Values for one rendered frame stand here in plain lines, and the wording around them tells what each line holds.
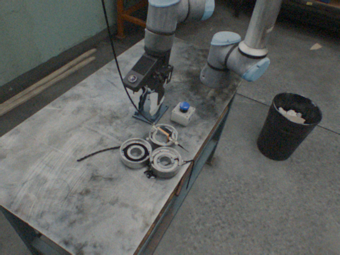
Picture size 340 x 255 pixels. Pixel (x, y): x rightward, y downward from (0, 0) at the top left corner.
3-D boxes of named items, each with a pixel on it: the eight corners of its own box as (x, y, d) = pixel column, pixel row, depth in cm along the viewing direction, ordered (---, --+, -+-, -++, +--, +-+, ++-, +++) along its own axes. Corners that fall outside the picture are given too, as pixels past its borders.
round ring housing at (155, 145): (174, 130, 102) (175, 123, 99) (179, 152, 95) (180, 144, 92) (146, 131, 100) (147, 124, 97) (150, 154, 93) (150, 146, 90)
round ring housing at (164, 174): (151, 181, 85) (152, 173, 82) (147, 155, 92) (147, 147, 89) (183, 177, 87) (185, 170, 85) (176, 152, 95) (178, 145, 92)
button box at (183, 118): (186, 127, 104) (187, 118, 101) (170, 119, 106) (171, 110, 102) (195, 115, 109) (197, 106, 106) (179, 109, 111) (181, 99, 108)
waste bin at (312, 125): (290, 172, 197) (320, 132, 166) (247, 152, 206) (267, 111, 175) (298, 142, 219) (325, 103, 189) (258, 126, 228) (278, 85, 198)
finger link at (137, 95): (147, 103, 87) (155, 81, 81) (137, 111, 83) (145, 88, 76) (139, 98, 87) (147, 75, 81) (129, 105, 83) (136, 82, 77)
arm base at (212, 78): (207, 67, 136) (211, 49, 129) (234, 77, 132) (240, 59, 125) (194, 81, 126) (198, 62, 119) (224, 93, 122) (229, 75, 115)
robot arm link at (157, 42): (166, 38, 64) (137, 27, 66) (163, 56, 67) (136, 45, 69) (179, 31, 70) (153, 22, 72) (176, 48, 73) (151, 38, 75)
